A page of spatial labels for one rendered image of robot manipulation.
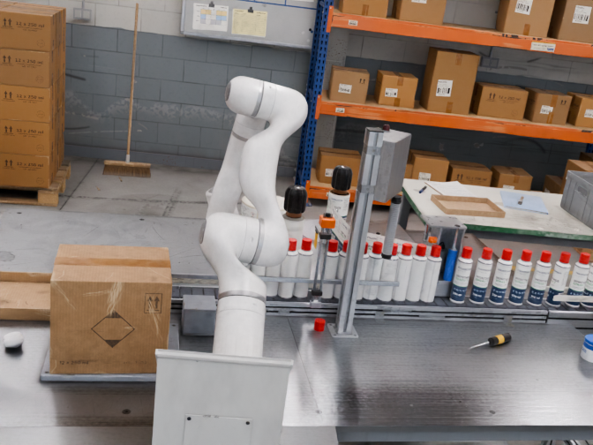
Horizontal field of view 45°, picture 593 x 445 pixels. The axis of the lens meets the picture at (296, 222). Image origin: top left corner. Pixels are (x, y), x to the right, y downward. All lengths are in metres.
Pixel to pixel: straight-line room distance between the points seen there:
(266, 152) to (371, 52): 4.98
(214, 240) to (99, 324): 0.38
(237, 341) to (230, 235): 0.27
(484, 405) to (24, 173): 4.23
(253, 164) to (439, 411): 0.84
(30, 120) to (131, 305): 3.76
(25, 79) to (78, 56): 1.47
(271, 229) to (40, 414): 0.72
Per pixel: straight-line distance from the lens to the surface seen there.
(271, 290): 2.40
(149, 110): 6.88
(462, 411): 2.10
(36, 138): 5.58
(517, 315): 2.68
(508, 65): 7.17
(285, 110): 1.95
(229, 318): 1.74
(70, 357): 1.99
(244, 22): 6.58
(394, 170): 2.18
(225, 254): 1.79
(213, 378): 1.61
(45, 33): 5.44
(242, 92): 1.93
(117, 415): 1.89
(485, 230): 3.80
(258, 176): 1.87
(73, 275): 1.91
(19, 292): 2.48
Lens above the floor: 1.92
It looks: 20 degrees down
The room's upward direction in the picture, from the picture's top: 7 degrees clockwise
